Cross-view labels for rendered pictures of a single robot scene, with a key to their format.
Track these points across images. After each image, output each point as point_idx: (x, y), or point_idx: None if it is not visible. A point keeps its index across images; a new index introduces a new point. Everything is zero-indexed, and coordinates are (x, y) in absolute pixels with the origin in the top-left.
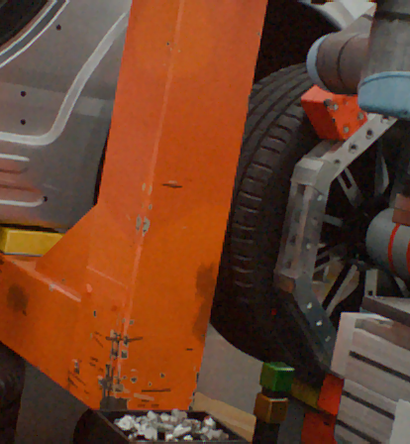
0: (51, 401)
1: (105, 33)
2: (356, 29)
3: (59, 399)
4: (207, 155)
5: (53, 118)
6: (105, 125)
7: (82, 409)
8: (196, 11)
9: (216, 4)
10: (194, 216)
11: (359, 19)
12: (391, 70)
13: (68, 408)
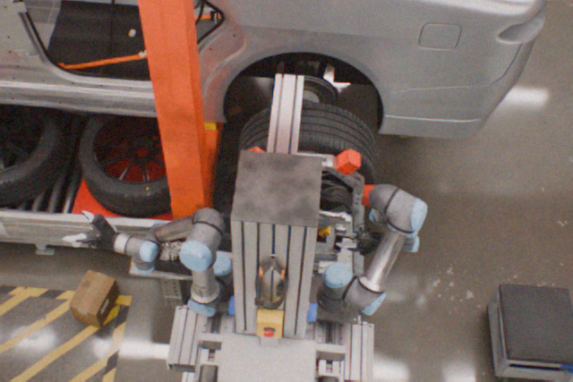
0: (325, 73)
1: (216, 66)
2: (152, 233)
3: (331, 72)
4: (188, 182)
5: (200, 90)
6: (221, 96)
7: (336, 83)
8: (169, 154)
9: (177, 152)
10: (189, 194)
11: (155, 229)
12: (135, 267)
13: (329, 81)
